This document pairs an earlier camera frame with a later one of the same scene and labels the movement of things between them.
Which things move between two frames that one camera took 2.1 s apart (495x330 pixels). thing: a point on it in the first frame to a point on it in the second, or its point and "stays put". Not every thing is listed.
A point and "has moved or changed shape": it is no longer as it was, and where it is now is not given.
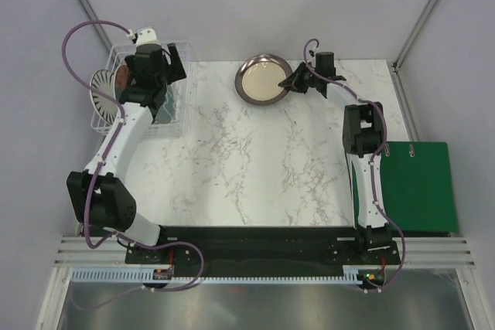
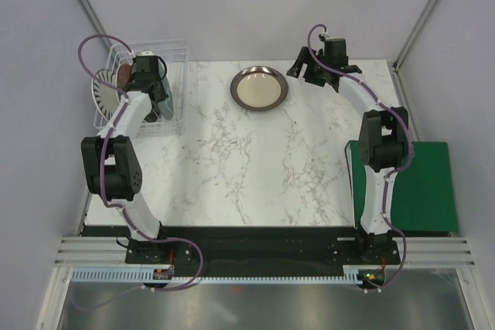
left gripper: x=175 y=71 to x=162 y=94
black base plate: x=261 y=250 stays put
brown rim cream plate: x=257 y=78 has moved or changed shape
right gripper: x=292 y=82 to x=305 y=57
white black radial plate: x=104 y=80 stays put
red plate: x=121 y=79 stays put
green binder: x=417 y=188 stays put
